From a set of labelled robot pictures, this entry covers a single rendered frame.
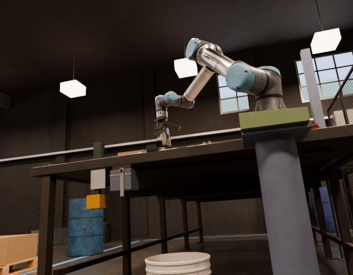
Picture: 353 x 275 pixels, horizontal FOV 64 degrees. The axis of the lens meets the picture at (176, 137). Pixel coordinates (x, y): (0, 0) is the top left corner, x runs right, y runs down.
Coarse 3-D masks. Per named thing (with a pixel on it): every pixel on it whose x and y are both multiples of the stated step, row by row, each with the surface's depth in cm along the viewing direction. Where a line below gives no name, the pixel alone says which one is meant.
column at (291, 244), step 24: (264, 144) 117; (288, 144) 115; (264, 168) 116; (288, 168) 112; (264, 192) 116; (288, 192) 109; (288, 216) 107; (288, 240) 106; (312, 240) 107; (288, 264) 104; (312, 264) 103
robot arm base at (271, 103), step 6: (264, 96) 123; (270, 96) 122; (276, 96) 122; (282, 96) 125; (258, 102) 126; (264, 102) 123; (270, 102) 121; (276, 102) 121; (282, 102) 123; (258, 108) 125; (264, 108) 121; (270, 108) 120; (276, 108) 120; (282, 108) 121
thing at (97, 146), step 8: (96, 144) 745; (104, 144) 760; (96, 152) 739; (104, 152) 754; (104, 192) 750; (104, 208) 739; (104, 216) 734; (104, 224) 675; (104, 232) 670; (104, 240) 666
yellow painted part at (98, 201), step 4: (96, 192) 168; (100, 192) 170; (88, 196) 165; (92, 196) 164; (96, 196) 164; (100, 196) 164; (104, 196) 168; (88, 200) 165; (92, 200) 164; (96, 200) 163; (100, 200) 163; (104, 200) 167; (88, 204) 164; (92, 204) 163; (96, 204) 162; (100, 204) 163; (104, 204) 166; (88, 208) 163; (92, 208) 163; (96, 208) 163; (100, 208) 168
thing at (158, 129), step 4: (156, 120) 185; (160, 120) 185; (164, 120) 186; (156, 124) 186; (160, 124) 184; (156, 128) 182; (160, 128) 181; (168, 128) 186; (156, 132) 182; (160, 132) 181; (168, 132) 184
